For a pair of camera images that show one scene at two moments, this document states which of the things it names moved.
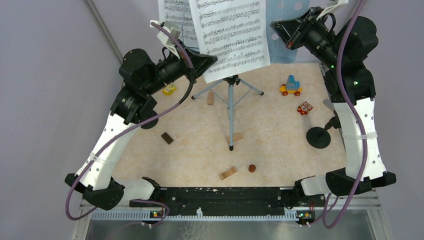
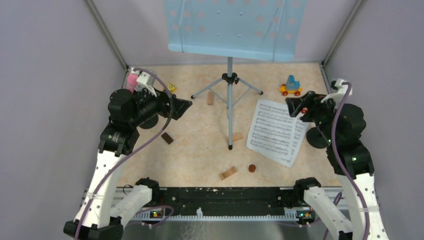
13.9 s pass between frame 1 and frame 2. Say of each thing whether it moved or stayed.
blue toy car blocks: stayed
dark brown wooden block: stayed
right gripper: moved
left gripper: moved
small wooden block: stayed
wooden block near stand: stayed
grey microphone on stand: stayed
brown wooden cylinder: stayed
